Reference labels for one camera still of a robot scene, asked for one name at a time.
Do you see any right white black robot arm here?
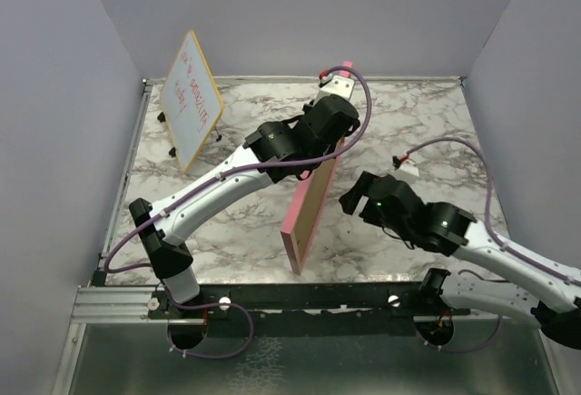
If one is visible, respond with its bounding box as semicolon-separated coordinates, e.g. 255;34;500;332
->
340;173;580;350

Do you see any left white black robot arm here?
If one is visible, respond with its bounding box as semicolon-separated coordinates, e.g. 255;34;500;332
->
129;94;369;318

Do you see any small yellow-framed whiteboard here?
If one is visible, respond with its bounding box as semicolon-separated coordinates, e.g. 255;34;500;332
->
160;30;224;173

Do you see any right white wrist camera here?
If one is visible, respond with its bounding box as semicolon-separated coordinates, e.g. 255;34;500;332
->
392;154;419;178

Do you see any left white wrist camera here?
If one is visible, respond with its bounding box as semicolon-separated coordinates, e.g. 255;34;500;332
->
314;74;355;104

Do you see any pink picture frame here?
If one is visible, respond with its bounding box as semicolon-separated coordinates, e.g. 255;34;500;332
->
280;60;355;275

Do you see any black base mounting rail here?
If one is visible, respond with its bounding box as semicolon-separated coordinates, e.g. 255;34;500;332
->
149;281;473;337

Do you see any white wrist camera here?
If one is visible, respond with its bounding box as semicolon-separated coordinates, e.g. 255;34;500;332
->
392;154;419;178
314;74;355;104

